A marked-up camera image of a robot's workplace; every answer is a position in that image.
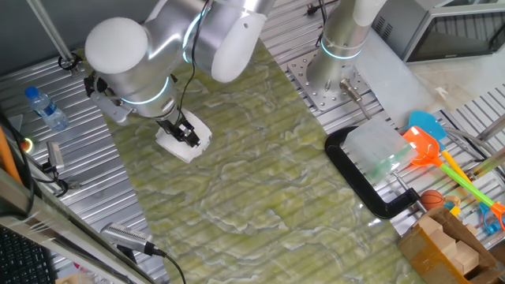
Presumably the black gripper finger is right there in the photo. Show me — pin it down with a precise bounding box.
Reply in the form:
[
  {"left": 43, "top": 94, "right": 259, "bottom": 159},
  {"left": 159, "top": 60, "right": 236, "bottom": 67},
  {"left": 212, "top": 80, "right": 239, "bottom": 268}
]
[
  {"left": 181, "top": 121, "right": 202, "bottom": 145},
  {"left": 173, "top": 129, "right": 194, "bottom": 149}
]

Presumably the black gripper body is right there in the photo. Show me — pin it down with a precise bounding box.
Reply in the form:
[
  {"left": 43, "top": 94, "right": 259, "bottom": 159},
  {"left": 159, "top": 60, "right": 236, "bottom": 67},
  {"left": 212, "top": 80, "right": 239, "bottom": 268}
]
[{"left": 155, "top": 112, "right": 186, "bottom": 137}]

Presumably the white toilet paper roll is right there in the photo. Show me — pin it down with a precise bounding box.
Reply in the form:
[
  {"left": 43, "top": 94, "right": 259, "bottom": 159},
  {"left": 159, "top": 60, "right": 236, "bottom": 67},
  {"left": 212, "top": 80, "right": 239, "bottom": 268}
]
[{"left": 155, "top": 109, "right": 213, "bottom": 164}]

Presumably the green marble pattern mat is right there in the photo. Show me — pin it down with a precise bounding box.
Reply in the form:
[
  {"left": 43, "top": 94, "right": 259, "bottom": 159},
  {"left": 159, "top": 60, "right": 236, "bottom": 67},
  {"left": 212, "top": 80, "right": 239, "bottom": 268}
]
[{"left": 77, "top": 37, "right": 427, "bottom": 284}]

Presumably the black metal clamp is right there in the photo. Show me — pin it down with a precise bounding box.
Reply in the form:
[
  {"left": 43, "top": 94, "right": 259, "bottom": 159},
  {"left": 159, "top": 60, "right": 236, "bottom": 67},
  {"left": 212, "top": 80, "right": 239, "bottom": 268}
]
[{"left": 46, "top": 140, "right": 66, "bottom": 173}]

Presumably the clear water bottle blue cap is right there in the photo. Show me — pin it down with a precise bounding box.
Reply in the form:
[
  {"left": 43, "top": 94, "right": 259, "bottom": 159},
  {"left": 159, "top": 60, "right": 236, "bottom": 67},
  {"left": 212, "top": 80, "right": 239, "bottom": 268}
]
[{"left": 24, "top": 85, "right": 70, "bottom": 133}]

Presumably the red emergency stop button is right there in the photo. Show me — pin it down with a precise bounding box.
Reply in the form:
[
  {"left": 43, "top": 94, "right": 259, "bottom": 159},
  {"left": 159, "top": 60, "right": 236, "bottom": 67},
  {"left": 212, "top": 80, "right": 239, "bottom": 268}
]
[{"left": 19, "top": 136, "right": 36, "bottom": 155}]

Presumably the grey metal pole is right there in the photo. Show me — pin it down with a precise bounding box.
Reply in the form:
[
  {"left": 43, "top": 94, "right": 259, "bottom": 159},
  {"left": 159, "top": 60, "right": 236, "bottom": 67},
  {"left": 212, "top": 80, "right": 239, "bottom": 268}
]
[{"left": 26, "top": 0, "right": 82, "bottom": 76}]

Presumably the orange stick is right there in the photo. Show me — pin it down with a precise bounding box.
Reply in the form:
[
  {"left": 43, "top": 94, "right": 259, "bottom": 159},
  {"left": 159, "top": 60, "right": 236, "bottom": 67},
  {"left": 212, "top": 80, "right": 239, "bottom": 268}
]
[{"left": 0, "top": 125, "right": 23, "bottom": 186}]

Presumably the black C-clamp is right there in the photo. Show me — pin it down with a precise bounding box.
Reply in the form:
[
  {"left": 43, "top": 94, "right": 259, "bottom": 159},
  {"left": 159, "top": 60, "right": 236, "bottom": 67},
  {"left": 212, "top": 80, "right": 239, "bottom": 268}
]
[{"left": 324, "top": 125, "right": 429, "bottom": 220}]

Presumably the black power plug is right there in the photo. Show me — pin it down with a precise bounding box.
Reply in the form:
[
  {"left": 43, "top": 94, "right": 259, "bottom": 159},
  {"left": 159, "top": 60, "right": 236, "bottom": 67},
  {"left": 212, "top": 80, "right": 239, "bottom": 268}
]
[{"left": 306, "top": 2, "right": 331, "bottom": 17}]

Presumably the translucent plastic box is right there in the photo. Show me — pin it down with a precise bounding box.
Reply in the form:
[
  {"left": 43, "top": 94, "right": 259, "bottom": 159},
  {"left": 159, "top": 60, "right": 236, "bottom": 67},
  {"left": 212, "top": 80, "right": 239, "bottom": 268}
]
[{"left": 343, "top": 118, "right": 418, "bottom": 185}]

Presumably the black keyboard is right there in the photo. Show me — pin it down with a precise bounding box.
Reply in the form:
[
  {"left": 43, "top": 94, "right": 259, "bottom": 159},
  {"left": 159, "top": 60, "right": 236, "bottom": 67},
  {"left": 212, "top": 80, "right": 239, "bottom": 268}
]
[{"left": 0, "top": 226, "right": 58, "bottom": 284}]

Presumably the white marble pattern sheet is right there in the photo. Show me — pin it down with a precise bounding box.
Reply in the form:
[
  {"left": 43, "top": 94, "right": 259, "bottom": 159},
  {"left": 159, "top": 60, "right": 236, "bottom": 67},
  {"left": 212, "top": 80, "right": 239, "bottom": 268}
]
[{"left": 353, "top": 29, "right": 505, "bottom": 129}]

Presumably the small toy basketball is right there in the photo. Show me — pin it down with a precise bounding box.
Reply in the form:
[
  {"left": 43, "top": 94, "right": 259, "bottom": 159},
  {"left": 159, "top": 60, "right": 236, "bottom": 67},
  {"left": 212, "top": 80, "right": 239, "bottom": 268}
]
[{"left": 420, "top": 189, "right": 446, "bottom": 211}]

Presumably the brown cardboard box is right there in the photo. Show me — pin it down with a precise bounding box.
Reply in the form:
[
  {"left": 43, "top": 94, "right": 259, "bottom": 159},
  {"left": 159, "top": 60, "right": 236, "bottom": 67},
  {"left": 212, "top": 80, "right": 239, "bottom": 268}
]
[{"left": 397, "top": 207, "right": 505, "bottom": 284}]

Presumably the grey microwave oven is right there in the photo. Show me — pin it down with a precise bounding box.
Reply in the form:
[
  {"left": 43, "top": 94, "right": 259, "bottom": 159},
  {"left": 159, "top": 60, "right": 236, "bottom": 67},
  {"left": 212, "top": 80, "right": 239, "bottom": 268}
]
[{"left": 370, "top": 0, "right": 505, "bottom": 64}]

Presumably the small yellow blue toy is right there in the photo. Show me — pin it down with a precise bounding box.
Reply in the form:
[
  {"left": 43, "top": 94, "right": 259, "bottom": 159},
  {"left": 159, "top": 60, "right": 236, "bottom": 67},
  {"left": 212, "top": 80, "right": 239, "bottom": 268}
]
[{"left": 443, "top": 195, "right": 462, "bottom": 218}]

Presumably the plain wooden block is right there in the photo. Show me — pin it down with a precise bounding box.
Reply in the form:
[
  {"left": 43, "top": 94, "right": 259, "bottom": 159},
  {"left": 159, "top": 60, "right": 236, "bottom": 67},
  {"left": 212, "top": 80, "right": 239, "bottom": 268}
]
[
  {"left": 453, "top": 240, "right": 481, "bottom": 276},
  {"left": 428, "top": 228, "right": 458, "bottom": 257}
]

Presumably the bare metal rod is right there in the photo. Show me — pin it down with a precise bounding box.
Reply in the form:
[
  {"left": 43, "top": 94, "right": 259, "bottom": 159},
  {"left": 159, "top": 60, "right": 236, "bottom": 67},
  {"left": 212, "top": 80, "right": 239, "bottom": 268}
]
[
  {"left": 471, "top": 148, "right": 505, "bottom": 178},
  {"left": 475, "top": 114, "right": 505, "bottom": 143}
]

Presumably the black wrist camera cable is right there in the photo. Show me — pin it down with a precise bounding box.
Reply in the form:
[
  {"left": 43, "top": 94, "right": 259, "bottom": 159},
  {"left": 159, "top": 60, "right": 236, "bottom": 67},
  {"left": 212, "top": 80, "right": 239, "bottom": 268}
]
[{"left": 173, "top": 0, "right": 212, "bottom": 123}]

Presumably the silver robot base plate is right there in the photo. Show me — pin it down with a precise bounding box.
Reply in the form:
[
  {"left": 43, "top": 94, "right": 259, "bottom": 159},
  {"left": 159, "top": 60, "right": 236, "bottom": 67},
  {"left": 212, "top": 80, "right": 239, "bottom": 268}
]
[{"left": 286, "top": 50, "right": 380, "bottom": 113}]

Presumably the aluminium frame rail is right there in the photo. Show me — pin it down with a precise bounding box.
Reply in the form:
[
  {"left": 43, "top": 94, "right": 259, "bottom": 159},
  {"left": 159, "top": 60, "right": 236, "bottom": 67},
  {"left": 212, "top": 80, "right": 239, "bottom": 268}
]
[{"left": 0, "top": 169, "right": 159, "bottom": 284}]

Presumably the silver cable connector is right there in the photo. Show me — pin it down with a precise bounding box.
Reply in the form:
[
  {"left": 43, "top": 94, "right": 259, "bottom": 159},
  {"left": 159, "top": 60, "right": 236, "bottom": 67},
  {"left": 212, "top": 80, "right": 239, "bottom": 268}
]
[{"left": 339, "top": 78, "right": 374, "bottom": 121}]

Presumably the orange toy shovel green handle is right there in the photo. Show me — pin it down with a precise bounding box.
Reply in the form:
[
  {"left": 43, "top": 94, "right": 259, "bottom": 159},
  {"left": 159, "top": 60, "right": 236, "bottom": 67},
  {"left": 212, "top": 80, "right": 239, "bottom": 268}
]
[{"left": 402, "top": 125, "right": 505, "bottom": 232}]

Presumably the blue toy shovel yellow handle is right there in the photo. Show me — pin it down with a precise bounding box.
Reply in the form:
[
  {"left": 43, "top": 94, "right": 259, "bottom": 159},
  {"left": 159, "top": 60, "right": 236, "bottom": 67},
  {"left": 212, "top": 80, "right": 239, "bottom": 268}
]
[{"left": 408, "top": 110, "right": 502, "bottom": 236}]

